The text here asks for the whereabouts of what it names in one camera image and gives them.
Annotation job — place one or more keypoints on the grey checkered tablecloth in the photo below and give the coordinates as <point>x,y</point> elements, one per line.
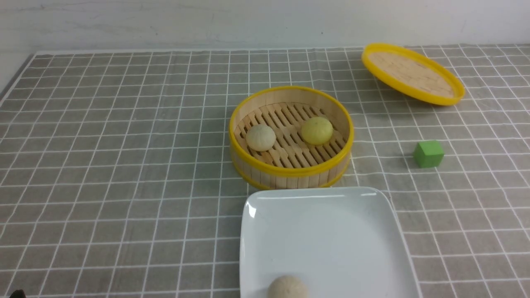
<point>117,180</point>

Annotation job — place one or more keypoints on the cream white steamed bun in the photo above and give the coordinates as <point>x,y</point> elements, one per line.
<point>260,137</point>

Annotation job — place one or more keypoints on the yellow steamed bun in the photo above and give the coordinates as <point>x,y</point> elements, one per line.
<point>317,131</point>

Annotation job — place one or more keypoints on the yellow rimmed bamboo steamer lid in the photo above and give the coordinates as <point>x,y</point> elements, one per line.
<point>413,74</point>

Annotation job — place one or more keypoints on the yellow rimmed bamboo steamer basket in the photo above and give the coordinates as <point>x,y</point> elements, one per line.
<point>291,163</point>

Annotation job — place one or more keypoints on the beige steamed bun on plate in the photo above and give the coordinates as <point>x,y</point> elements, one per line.
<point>287,286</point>

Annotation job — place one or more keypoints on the white square plate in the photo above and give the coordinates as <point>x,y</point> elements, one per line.
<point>341,242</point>

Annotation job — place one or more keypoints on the green cube block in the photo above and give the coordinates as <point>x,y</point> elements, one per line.
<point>428,154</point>

